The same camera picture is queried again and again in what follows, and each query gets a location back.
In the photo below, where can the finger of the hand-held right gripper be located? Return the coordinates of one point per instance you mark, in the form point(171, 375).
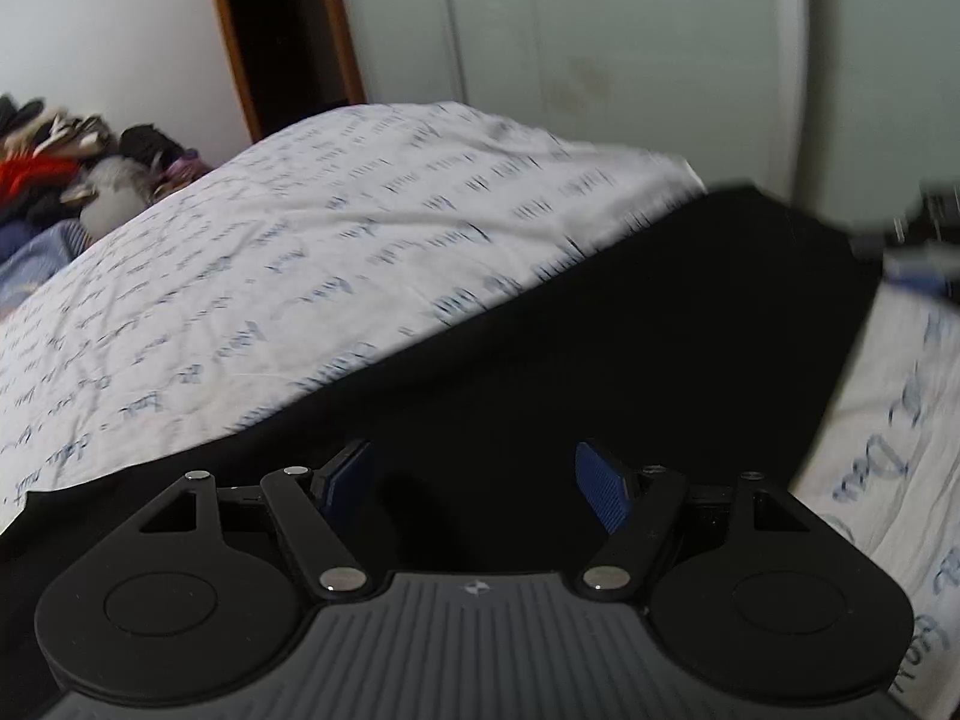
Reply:
point(919, 264)

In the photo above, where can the black pants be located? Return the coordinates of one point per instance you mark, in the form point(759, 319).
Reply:
point(600, 360)

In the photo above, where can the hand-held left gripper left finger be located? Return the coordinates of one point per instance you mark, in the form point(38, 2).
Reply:
point(346, 476)

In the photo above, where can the wooden door frame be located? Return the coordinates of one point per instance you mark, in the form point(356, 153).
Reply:
point(330, 37)

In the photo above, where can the white wardrobe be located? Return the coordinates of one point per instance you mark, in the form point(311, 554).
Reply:
point(615, 45)

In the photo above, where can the pile of clothes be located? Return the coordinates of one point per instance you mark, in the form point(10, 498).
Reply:
point(45, 157)

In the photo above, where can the grey plastic bag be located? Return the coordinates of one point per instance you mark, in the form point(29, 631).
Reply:
point(112, 195)

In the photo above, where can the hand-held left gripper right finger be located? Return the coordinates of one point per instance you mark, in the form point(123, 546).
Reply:
point(604, 487)

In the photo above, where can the white script-printed bed sheet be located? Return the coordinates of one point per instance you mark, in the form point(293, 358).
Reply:
point(300, 277)

